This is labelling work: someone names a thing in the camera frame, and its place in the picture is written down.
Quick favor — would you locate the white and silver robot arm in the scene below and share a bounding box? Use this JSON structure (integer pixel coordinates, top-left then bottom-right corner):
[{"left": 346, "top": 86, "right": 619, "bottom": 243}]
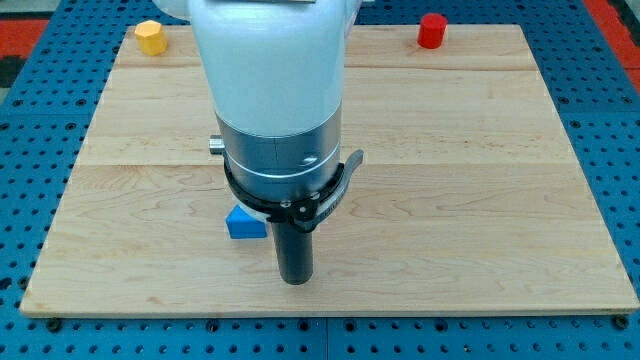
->
[{"left": 154, "top": 0, "right": 361, "bottom": 202}]

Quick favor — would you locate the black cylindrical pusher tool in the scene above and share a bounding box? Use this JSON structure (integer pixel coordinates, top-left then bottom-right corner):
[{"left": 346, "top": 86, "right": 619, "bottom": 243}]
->
[{"left": 271, "top": 223, "right": 313, "bottom": 285}]

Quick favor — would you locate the blue block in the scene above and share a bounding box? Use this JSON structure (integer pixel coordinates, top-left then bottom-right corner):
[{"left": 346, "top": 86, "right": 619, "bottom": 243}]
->
[{"left": 225, "top": 206, "right": 267, "bottom": 240}]

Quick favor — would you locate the wooden board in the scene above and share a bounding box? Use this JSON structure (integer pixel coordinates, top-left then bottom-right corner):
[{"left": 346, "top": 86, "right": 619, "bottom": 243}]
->
[{"left": 20, "top": 25, "right": 639, "bottom": 319}]

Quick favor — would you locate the red cylinder block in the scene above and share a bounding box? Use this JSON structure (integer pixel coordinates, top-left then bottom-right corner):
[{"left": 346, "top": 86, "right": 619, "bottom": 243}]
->
[{"left": 416, "top": 13, "right": 448, "bottom": 49}]

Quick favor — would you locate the yellow hexagonal block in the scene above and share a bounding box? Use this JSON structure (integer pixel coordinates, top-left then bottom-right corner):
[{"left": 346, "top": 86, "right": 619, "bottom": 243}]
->
[{"left": 134, "top": 20, "right": 168, "bottom": 56}]

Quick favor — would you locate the black clamp ring with lever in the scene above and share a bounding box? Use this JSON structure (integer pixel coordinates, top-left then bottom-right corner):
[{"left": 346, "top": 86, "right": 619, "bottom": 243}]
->
[{"left": 222, "top": 148, "right": 365, "bottom": 234}]

